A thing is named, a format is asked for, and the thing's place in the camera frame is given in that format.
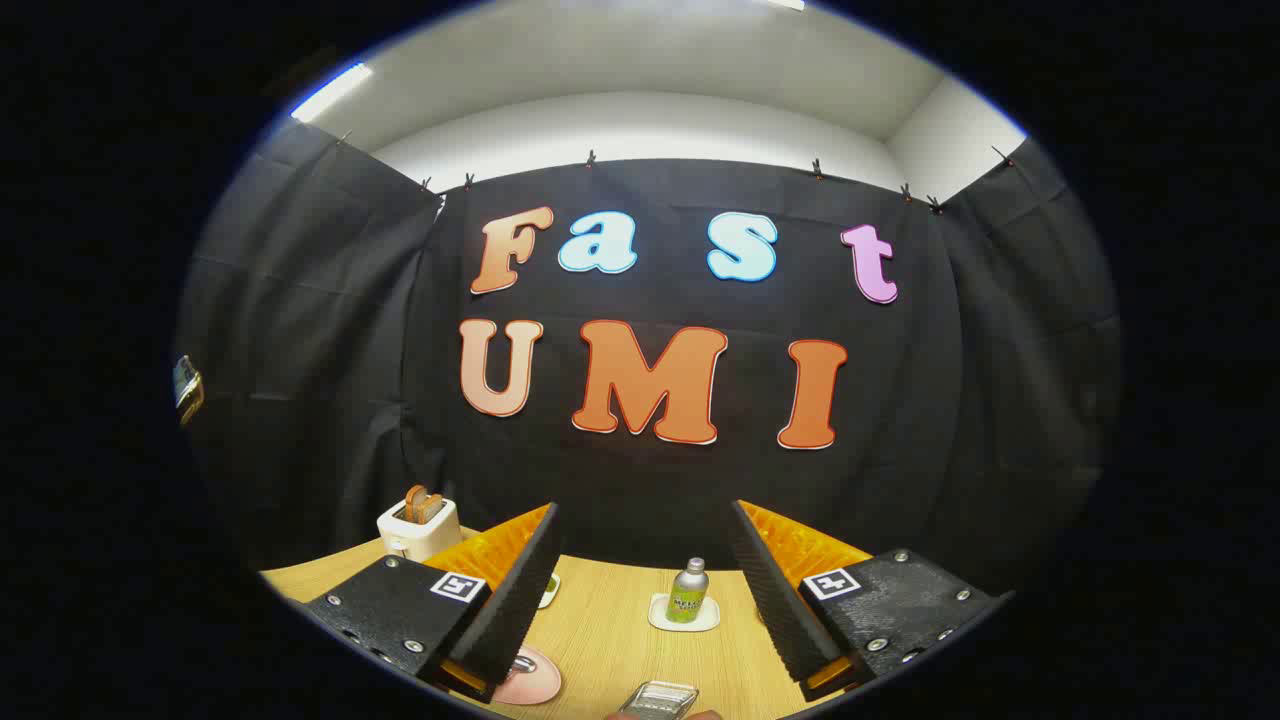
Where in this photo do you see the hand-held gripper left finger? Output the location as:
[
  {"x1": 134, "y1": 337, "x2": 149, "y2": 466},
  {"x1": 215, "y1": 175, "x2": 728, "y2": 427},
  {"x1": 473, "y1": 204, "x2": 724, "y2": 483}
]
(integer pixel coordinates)
[{"x1": 300, "y1": 502, "x2": 561, "y2": 704}]

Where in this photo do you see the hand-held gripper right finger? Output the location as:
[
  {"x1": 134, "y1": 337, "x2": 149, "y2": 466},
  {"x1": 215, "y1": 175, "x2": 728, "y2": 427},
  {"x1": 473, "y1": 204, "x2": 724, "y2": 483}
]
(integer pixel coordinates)
[{"x1": 728, "y1": 500, "x2": 1016, "y2": 706}]

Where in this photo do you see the pink round plate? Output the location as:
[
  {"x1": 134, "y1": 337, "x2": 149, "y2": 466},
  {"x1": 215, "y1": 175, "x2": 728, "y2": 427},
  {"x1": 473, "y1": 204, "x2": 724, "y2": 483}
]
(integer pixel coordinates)
[{"x1": 490, "y1": 645, "x2": 563, "y2": 706}]

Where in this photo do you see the green drink bottle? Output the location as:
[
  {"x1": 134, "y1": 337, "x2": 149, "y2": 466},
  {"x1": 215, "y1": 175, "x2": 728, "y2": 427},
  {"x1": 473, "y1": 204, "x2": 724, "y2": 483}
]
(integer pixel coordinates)
[{"x1": 665, "y1": 557, "x2": 710, "y2": 625}]

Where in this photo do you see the white square coaster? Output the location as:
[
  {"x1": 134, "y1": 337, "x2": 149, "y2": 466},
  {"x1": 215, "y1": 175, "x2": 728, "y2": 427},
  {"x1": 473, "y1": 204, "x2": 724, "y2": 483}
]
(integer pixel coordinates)
[{"x1": 648, "y1": 592, "x2": 721, "y2": 633}]

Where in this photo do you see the white toaster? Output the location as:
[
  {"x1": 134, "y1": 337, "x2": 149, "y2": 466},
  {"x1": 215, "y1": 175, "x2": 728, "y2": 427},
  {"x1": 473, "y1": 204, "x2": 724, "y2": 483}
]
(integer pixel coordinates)
[{"x1": 377, "y1": 497, "x2": 463, "y2": 563}]

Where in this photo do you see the yellow and white object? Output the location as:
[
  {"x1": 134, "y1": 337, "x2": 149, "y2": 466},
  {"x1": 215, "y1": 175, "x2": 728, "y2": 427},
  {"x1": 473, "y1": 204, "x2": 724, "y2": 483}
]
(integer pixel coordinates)
[{"x1": 172, "y1": 355, "x2": 206, "y2": 426}]

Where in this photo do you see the row of black cloth clips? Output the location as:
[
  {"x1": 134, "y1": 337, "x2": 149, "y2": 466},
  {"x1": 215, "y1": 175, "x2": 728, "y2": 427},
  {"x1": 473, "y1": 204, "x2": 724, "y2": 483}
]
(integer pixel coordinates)
[{"x1": 335, "y1": 128, "x2": 1016, "y2": 213}]

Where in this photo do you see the metal wire rack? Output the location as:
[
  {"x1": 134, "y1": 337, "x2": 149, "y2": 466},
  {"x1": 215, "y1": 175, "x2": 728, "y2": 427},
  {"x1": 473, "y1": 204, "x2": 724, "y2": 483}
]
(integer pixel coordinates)
[{"x1": 620, "y1": 680, "x2": 699, "y2": 720}]

